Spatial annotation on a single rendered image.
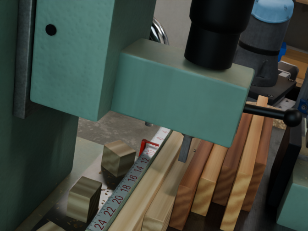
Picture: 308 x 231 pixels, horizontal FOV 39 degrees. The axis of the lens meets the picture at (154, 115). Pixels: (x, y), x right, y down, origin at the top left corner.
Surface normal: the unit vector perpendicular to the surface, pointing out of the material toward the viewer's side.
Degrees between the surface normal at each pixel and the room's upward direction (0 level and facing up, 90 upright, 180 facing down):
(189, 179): 0
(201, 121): 90
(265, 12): 88
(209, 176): 0
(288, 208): 90
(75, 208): 90
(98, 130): 0
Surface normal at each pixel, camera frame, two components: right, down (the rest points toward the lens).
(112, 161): -0.69, 0.19
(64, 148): 0.93, 0.29
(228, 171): -0.30, 0.36
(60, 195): 0.18, -0.88
